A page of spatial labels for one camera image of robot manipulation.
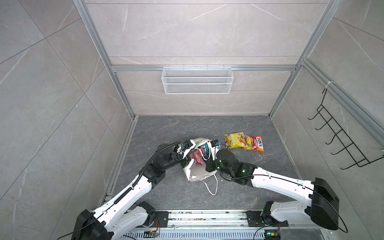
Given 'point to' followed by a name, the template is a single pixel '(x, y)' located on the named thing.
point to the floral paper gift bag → (196, 170)
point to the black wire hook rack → (339, 132)
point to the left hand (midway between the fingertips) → (194, 145)
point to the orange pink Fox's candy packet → (254, 142)
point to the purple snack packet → (197, 156)
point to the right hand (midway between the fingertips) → (202, 157)
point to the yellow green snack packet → (235, 140)
